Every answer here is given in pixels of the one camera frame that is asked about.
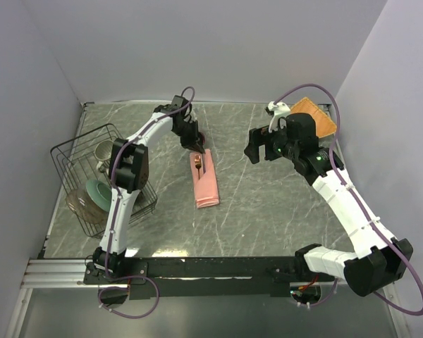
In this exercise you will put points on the teal green bowl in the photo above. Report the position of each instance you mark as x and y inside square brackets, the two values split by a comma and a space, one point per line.
[100, 193]

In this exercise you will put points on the pink satin napkin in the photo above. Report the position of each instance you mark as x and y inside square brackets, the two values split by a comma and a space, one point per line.
[204, 180]

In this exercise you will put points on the grey striped mug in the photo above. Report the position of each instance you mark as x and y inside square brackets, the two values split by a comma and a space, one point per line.
[102, 154]

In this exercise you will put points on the rose gold fork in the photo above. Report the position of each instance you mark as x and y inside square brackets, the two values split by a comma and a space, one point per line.
[198, 164]

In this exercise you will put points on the clear glass bowl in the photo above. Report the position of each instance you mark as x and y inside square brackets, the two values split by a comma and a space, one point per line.
[80, 203]

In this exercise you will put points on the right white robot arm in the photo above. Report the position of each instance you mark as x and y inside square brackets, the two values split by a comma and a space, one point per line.
[377, 256]

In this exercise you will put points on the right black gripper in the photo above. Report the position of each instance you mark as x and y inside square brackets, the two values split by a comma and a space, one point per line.
[259, 136]

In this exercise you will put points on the aluminium rail frame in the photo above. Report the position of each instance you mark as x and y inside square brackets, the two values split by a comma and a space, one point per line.
[69, 274]

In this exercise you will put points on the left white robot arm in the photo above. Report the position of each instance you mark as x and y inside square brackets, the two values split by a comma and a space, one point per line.
[129, 173]

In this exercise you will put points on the black wire dish rack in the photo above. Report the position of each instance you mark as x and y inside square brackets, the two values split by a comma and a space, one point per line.
[75, 163]

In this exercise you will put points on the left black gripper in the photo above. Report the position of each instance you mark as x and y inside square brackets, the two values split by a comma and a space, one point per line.
[193, 143]

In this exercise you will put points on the gold spoon with purple handle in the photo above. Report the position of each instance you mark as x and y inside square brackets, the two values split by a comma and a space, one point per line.
[203, 140]

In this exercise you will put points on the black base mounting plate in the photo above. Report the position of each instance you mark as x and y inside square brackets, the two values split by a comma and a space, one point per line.
[212, 276]

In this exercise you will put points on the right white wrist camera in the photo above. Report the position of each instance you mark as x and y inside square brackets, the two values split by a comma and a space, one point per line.
[276, 111]

